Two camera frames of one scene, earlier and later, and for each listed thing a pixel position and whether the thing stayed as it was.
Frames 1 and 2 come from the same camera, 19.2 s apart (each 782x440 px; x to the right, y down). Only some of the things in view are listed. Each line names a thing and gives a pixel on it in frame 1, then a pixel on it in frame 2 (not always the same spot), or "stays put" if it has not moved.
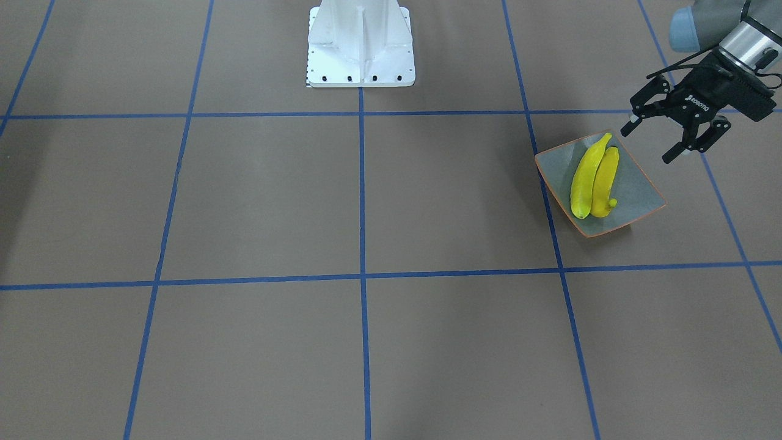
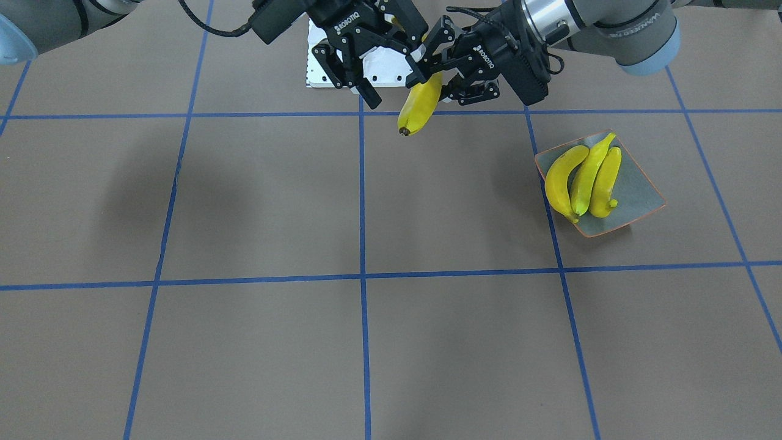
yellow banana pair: (584, 177) stays put
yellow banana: (602, 201) stays put
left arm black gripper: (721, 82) to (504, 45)
